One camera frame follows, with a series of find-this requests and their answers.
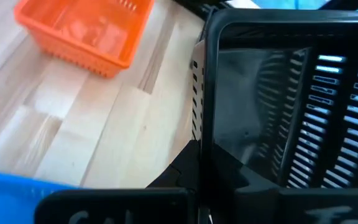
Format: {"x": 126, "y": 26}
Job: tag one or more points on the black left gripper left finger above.
{"x": 120, "y": 205}

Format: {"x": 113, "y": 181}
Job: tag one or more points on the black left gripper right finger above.
{"x": 291, "y": 208}

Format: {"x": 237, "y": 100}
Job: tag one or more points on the blue plastic slotted basket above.
{"x": 8, "y": 199}

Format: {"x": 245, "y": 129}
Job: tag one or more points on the black plastic slotted basket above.
{"x": 210, "y": 93}
{"x": 197, "y": 93}

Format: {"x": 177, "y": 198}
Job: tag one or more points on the orange plastic slotted basket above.
{"x": 73, "y": 46}

